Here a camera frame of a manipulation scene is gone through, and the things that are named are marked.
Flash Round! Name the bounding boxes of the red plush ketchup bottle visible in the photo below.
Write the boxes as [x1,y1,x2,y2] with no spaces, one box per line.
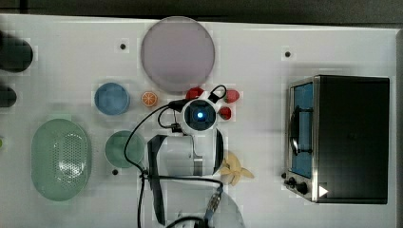
[185,87,204,100]

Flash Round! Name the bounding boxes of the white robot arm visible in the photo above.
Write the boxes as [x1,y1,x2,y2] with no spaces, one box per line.
[147,99,245,228]

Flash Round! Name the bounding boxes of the green plastic strainer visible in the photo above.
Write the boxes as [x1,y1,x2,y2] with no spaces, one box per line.
[30,119,92,201]

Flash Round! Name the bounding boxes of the red plush strawberry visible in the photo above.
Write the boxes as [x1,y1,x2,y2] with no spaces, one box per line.
[219,106,232,120]

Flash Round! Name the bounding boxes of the pink plush strawberry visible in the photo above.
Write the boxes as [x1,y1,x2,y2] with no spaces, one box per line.
[224,89,240,104]

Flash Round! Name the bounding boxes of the orange slice toy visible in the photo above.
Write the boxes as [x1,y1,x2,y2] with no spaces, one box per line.
[141,91,158,107]

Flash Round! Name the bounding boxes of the plush peeled banana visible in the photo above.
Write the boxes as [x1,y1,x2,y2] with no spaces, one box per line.
[220,152,255,186]

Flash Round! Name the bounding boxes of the grey round plate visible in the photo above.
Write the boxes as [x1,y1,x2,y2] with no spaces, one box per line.
[141,16,215,93]

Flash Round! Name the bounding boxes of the blue bowl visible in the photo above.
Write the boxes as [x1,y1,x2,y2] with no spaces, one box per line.
[94,83,130,116]

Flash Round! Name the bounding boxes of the green mug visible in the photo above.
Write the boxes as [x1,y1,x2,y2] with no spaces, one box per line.
[105,131,144,168]

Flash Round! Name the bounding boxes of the silver black toaster oven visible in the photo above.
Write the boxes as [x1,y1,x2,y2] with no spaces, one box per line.
[281,75,390,204]

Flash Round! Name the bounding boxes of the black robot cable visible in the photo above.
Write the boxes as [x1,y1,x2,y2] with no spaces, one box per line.
[123,85,228,228]

